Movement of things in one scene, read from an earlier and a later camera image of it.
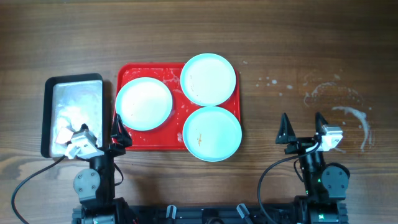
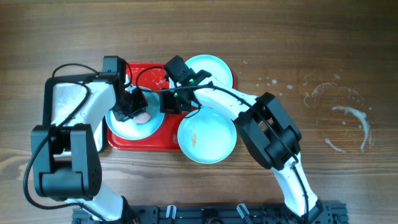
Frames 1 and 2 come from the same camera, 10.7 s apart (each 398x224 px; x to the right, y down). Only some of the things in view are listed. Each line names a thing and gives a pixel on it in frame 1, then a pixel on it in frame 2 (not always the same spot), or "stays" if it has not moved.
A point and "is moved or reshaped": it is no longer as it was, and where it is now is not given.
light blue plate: [143, 104] is moved or reshaped
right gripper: [302, 144] → [169, 104]
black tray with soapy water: [69, 101] stays
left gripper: [109, 149] → [128, 112]
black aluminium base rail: [220, 214] stays
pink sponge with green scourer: [64, 136] is moved or reshaped
